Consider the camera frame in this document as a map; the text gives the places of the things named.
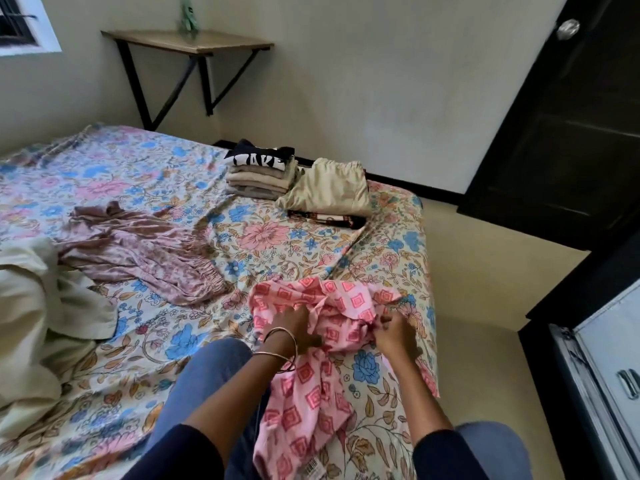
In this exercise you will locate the person's left forearm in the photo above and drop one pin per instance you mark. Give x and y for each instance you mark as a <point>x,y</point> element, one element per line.
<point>235,399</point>

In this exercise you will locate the stack of folded beige clothes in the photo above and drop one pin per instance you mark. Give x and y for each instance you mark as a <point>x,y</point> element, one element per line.
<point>260,182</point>

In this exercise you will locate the black floral folded cloth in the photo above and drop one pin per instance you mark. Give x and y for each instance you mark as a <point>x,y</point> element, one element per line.
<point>330,219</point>

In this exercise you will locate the person's right fingers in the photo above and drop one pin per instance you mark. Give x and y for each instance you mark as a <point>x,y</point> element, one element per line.
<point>387,325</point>

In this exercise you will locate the green bottle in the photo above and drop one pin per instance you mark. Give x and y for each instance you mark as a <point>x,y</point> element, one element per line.
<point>188,14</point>

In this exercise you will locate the dark wooden door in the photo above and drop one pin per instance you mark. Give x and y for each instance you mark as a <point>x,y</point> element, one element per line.
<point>560,124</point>

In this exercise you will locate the silver door knob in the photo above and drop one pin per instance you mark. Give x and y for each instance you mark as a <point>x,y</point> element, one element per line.
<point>568,28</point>

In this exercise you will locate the pink square-print garment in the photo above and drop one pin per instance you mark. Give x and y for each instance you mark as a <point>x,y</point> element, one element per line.
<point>312,374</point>

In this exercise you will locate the person's right hand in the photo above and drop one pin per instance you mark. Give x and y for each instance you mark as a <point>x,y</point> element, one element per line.
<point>397,337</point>

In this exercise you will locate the person's left thumb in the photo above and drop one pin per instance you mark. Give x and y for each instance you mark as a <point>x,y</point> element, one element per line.
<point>311,340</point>

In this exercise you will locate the person's blue jeans legs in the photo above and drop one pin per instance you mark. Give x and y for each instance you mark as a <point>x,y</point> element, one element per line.
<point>210,389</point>

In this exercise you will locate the wooden wall shelf black brackets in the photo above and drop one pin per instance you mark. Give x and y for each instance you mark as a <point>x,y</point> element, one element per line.
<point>190,59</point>

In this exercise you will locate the person's right forearm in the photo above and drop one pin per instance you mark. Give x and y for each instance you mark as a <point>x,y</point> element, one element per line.
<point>425,399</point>

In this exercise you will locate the black folded shirt white print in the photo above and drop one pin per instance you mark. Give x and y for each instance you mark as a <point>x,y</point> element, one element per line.
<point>257,154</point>

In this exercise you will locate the cream crumpled cloth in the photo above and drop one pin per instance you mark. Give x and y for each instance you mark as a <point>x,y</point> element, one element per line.
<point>40,314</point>

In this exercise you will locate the beige folded garment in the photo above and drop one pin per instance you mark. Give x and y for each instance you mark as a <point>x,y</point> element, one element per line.
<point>330,189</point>

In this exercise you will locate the mauve patterned garment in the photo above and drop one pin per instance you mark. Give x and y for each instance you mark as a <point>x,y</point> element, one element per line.
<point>145,249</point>

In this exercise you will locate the grey metal cabinet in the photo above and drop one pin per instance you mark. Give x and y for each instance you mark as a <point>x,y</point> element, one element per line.
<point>600,379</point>

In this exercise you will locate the gold bangle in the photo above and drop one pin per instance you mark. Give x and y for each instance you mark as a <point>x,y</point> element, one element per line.
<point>282,339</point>
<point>275,359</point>

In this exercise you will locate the floral bed sheet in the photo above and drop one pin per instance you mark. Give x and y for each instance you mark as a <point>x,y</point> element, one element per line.
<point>260,234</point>

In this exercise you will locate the person's left hand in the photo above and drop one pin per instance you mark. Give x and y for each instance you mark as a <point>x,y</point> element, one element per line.
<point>290,327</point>

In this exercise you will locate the window with white frame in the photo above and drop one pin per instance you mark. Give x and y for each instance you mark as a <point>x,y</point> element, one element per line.
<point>22,22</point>

